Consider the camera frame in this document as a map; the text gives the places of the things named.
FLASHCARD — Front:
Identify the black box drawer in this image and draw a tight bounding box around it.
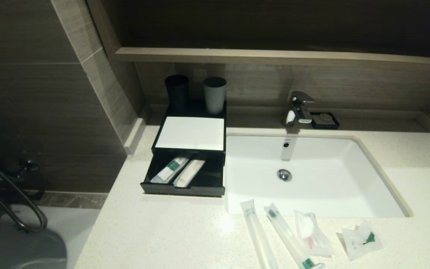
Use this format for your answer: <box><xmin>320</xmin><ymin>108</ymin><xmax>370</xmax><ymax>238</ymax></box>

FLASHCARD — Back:
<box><xmin>140</xmin><ymin>149</ymin><xmax>226</xmax><ymax>198</ymax></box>

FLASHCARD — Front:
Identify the black amenity box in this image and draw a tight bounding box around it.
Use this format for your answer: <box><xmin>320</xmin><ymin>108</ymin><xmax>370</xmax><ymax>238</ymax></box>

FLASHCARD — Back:
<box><xmin>151</xmin><ymin>100</ymin><xmax>227</xmax><ymax>165</ymax></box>

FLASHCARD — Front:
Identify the grey cup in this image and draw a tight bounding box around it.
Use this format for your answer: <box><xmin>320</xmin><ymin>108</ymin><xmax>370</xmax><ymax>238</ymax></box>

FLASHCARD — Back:
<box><xmin>203</xmin><ymin>77</ymin><xmax>227</xmax><ymax>115</ymax></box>

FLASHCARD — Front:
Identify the beige flat packet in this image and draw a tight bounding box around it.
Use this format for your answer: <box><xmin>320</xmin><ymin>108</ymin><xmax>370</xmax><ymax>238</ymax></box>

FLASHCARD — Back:
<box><xmin>173</xmin><ymin>160</ymin><xmax>206</xmax><ymax>188</ymax></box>

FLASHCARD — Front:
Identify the white tube packet green label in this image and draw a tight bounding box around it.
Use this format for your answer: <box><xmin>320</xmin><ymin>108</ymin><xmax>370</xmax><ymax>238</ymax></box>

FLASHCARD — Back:
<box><xmin>150</xmin><ymin>157</ymin><xmax>190</xmax><ymax>184</ymax></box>

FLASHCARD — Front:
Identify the black cup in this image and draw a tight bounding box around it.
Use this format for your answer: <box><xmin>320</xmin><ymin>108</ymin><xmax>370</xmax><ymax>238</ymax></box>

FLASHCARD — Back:
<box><xmin>165</xmin><ymin>75</ymin><xmax>190</xmax><ymax>111</ymax></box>

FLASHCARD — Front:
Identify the chrome sink faucet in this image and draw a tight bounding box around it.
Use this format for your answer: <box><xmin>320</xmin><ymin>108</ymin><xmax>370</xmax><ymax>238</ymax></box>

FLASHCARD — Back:
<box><xmin>282</xmin><ymin>91</ymin><xmax>317</xmax><ymax>126</ymax></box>

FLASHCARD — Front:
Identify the long packet small green mark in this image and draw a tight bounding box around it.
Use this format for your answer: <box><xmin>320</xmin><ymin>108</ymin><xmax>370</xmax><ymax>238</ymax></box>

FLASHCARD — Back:
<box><xmin>240</xmin><ymin>199</ymin><xmax>280</xmax><ymax>269</ymax></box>

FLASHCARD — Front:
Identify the long packet large green label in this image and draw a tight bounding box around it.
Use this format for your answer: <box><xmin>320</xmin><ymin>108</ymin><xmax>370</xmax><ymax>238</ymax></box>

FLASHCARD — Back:
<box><xmin>264</xmin><ymin>203</ymin><xmax>327</xmax><ymax>269</ymax></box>

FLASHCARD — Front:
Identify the black soap dish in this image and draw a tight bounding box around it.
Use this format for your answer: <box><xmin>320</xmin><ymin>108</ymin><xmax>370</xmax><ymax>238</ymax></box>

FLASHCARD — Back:
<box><xmin>311</xmin><ymin>112</ymin><xmax>341</xmax><ymax>130</ymax></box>

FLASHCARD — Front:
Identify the white sink basin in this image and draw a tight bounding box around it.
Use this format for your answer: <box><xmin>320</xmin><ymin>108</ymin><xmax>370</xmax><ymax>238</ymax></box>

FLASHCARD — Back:
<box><xmin>225</xmin><ymin>129</ymin><xmax>413</xmax><ymax>219</ymax></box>

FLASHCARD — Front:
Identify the small packet with pink item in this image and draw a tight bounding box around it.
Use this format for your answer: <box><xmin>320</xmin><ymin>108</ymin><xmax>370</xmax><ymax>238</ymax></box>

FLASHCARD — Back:
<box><xmin>294</xmin><ymin>210</ymin><xmax>335</xmax><ymax>257</ymax></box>

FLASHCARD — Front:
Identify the white bathtub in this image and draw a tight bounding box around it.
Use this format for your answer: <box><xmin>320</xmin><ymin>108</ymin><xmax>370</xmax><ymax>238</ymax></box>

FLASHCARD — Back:
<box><xmin>0</xmin><ymin>202</ymin><xmax>102</xmax><ymax>269</ymax></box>

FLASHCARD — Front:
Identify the crumpled shower cap packet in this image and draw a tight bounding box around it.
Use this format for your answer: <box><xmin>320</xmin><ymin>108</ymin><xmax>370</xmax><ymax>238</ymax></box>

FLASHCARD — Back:
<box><xmin>336</xmin><ymin>220</ymin><xmax>384</xmax><ymax>261</ymax></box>

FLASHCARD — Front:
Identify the chrome bathtub mixer tap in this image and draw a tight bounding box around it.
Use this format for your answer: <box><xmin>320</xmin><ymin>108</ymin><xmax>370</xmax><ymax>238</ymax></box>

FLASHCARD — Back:
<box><xmin>0</xmin><ymin>159</ymin><xmax>43</xmax><ymax>204</ymax></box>

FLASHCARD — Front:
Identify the wooden wall shelf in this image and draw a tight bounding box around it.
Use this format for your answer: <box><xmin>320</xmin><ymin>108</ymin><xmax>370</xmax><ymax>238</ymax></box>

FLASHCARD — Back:
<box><xmin>115</xmin><ymin>47</ymin><xmax>430</xmax><ymax>73</ymax></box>

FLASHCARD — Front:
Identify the metal shower hose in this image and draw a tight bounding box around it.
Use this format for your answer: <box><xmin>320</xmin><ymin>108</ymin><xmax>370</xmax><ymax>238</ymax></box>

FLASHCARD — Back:
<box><xmin>0</xmin><ymin>149</ymin><xmax>49</xmax><ymax>233</ymax></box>

